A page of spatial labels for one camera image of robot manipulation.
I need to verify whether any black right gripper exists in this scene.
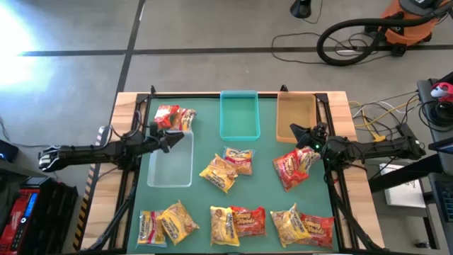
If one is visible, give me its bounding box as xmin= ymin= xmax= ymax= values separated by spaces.
xmin=289 ymin=123 xmax=328 ymax=153

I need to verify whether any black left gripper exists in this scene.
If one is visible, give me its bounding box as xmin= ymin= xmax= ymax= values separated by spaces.
xmin=150 ymin=127 xmax=185 ymax=154

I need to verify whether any red Saucy Noods packet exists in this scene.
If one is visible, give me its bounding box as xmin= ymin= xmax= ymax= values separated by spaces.
xmin=272 ymin=150 xmax=309 ymax=193
xmin=153 ymin=104 xmax=180 ymax=130
xmin=229 ymin=205 xmax=268 ymax=238
xmin=295 ymin=212 xmax=336 ymax=249

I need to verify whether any yellow Maruchan ramen packet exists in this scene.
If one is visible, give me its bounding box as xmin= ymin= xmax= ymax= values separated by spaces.
xmin=155 ymin=199 xmax=200 ymax=247
xmin=198 ymin=153 xmax=239 ymax=194
xmin=210 ymin=205 xmax=241 ymax=247
xmin=270 ymin=202 xmax=312 ymax=249

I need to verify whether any orange plastic bin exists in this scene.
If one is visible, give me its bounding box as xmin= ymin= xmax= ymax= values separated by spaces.
xmin=275 ymin=91 xmax=318 ymax=145

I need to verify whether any clear plastic bin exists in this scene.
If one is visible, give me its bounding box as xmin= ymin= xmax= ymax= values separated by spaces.
xmin=147 ymin=130 xmax=195 ymax=188

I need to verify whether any teal plastic bin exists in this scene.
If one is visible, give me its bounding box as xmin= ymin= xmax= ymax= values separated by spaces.
xmin=219 ymin=89 xmax=261 ymax=142

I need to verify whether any green table mat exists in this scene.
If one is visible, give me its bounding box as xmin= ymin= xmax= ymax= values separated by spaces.
xmin=126 ymin=96 xmax=341 ymax=254

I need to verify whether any black power strip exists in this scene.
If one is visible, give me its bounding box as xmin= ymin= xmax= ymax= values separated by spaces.
xmin=396 ymin=123 xmax=418 ymax=142

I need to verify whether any yellow black hazard tape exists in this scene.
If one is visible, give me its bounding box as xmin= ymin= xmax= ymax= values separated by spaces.
xmin=72 ymin=155 xmax=102 ymax=251

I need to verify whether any white paper box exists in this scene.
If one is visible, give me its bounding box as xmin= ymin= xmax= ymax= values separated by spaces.
xmin=379 ymin=162 xmax=428 ymax=209

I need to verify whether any black round stand base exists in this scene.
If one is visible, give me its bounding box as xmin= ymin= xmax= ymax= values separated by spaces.
xmin=289 ymin=0 xmax=312 ymax=19

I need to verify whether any dark grey desk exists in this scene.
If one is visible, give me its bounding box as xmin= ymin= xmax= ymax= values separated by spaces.
xmin=367 ymin=70 xmax=453 ymax=255

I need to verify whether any blue tablet screen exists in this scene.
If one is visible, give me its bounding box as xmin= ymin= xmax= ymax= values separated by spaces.
xmin=428 ymin=140 xmax=453 ymax=155

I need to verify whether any black storage crate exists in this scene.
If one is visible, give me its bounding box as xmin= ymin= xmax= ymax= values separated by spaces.
xmin=19 ymin=176 xmax=79 ymax=255

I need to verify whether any red and white object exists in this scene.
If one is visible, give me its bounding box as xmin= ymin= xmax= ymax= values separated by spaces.
xmin=430 ymin=81 xmax=453 ymax=103

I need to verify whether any black keyboard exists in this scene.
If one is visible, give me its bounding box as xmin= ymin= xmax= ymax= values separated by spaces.
xmin=434 ymin=173 xmax=453 ymax=222

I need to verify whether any black box blue light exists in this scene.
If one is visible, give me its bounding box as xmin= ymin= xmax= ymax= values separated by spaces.
xmin=0 ymin=139 xmax=19 ymax=163

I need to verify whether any red tool case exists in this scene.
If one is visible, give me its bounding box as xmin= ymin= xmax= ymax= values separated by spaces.
xmin=0 ymin=187 xmax=40 ymax=255

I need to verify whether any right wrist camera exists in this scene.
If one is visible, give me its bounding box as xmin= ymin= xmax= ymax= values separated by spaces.
xmin=310 ymin=121 xmax=329 ymax=138

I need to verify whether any black aluminium table frame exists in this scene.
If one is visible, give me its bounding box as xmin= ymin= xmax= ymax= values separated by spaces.
xmin=79 ymin=84 xmax=386 ymax=255

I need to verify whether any yellow cable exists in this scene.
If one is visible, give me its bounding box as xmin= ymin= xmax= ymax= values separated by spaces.
xmin=353 ymin=98 xmax=420 ymax=143

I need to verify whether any black vacuum hose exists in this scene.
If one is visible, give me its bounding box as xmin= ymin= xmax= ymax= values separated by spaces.
xmin=316 ymin=0 xmax=453 ymax=67

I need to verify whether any thin black floor cable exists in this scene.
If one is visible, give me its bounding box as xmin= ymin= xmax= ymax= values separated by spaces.
xmin=271 ymin=32 xmax=394 ymax=67

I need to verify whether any black coiled cable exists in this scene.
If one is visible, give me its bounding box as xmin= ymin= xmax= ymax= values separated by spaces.
xmin=419 ymin=100 xmax=453 ymax=128

